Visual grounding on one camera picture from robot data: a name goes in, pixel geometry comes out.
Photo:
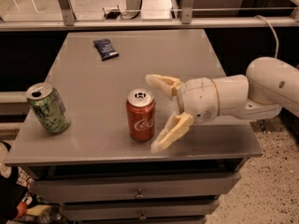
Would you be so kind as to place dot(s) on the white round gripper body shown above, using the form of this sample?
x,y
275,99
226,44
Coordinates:
x,y
198,99

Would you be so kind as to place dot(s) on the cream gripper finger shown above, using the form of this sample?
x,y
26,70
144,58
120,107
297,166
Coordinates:
x,y
175,128
167,85

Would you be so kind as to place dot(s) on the red coke can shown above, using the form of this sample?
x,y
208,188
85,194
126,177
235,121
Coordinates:
x,y
140,106

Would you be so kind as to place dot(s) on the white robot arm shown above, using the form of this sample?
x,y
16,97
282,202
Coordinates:
x,y
268,86

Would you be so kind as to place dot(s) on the blue rxbar blueberry wrapper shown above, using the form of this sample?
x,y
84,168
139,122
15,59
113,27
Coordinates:
x,y
105,49

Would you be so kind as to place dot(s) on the green soda can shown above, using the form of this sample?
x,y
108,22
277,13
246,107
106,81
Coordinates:
x,y
48,106

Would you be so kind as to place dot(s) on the grey top drawer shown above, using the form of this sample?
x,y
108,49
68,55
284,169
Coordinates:
x,y
134,187

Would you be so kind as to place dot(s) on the grey drawer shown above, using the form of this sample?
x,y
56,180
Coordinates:
x,y
139,210
134,187

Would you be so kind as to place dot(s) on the metal window railing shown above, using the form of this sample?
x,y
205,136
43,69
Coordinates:
x,y
74,15

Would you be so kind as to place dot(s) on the grey middle drawer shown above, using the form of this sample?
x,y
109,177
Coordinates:
x,y
139,210

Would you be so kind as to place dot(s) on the clutter bag on floor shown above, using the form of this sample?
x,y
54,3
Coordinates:
x,y
16,203

